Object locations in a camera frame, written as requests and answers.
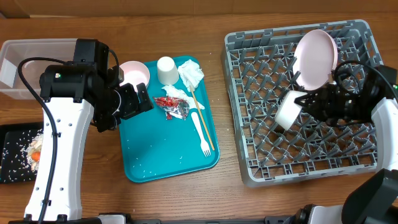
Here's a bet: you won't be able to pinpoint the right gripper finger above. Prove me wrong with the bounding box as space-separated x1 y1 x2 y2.
302 106 326 122
294 88 330 108

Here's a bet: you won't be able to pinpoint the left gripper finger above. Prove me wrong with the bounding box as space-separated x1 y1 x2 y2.
137 83 154 113
119 85 139 119

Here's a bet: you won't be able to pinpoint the white bowl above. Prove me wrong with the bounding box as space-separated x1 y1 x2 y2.
275 90 306 130

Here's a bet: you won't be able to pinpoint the pink bowl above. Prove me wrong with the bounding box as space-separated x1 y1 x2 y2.
119 61 150 91

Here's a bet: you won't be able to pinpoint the large pink plate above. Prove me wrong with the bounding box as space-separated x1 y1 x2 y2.
292 29 338 91

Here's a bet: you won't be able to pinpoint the orange carrot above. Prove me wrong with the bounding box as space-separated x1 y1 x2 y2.
30 151 40 162

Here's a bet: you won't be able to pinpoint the rice and peanut shells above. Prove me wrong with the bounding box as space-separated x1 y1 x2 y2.
1 129 43 184

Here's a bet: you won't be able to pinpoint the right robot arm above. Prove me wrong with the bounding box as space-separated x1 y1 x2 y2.
293 61 397 223

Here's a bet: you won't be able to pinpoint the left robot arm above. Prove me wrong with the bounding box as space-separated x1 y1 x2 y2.
22 39 153 223

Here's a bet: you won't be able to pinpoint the grey dishwasher rack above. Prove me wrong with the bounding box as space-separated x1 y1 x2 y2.
221 19 382 187

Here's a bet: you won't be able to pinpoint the black waste tray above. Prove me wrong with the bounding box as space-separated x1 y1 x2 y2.
1 122 43 184

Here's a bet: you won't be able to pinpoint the red snack wrapper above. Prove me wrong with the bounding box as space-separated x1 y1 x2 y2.
154 96 190 120

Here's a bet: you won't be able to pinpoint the torn white tissue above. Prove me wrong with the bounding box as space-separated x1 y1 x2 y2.
162 85 197 109

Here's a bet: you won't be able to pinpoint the white paper cup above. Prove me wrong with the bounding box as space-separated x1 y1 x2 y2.
157 56 179 85

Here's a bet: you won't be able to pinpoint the teal plastic serving tray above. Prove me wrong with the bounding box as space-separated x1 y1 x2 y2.
119 55 221 184

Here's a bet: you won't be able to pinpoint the crumpled white napkin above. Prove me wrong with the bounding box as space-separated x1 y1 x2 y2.
177 59 204 91

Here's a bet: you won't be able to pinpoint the wooden chopstick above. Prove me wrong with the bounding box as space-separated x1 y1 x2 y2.
190 85 215 151

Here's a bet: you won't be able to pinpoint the white plastic fork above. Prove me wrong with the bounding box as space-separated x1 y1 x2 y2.
191 112 211 157

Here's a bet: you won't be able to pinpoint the clear plastic bin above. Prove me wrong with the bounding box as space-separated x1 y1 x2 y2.
0 38 78 100

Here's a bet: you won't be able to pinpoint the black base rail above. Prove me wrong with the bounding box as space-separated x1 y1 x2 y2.
98 213 294 224

